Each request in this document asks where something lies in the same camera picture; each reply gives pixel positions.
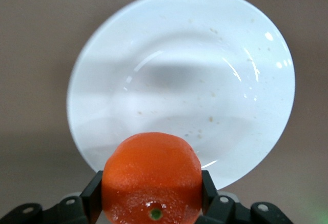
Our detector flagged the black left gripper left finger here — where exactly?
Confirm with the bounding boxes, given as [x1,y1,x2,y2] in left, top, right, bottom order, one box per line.
[0,170,103,224]

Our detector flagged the white round plate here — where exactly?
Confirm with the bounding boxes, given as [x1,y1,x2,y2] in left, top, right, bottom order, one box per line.
[66,0,296,191]

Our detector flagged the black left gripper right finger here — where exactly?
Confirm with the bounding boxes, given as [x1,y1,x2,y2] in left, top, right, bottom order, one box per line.
[197,169,293,224]

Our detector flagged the orange fruit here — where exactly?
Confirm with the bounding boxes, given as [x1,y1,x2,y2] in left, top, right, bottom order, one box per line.
[101,131,203,223]

